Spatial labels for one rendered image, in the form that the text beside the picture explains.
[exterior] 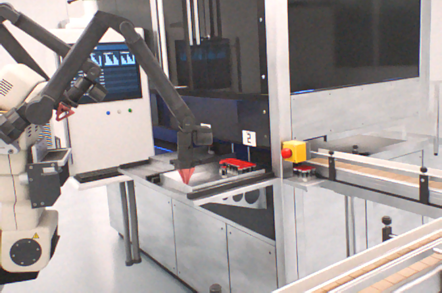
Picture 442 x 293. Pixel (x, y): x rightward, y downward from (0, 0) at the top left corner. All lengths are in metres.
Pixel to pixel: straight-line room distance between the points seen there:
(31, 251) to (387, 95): 1.64
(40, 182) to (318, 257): 1.17
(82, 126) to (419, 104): 1.71
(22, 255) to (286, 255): 0.99
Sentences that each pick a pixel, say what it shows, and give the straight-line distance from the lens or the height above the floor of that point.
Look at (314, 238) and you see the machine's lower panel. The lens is 2.00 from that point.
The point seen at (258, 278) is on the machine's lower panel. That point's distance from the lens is 2.11.
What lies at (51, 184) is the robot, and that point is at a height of 0.97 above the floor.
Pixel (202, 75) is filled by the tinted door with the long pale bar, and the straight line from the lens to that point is 2.17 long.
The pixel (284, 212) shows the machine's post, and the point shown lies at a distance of 1.84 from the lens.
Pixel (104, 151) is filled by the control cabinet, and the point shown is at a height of 0.90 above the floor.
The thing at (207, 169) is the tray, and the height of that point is 0.89.
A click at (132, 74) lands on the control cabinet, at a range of 2.49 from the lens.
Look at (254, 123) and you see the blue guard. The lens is 1.86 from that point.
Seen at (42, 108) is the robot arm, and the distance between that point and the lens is 1.52.
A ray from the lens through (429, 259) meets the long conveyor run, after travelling 1.07.
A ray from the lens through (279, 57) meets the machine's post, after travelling 1.73.
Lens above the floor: 1.38
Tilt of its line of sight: 9 degrees down
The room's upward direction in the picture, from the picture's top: 4 degrees counter-clockwise
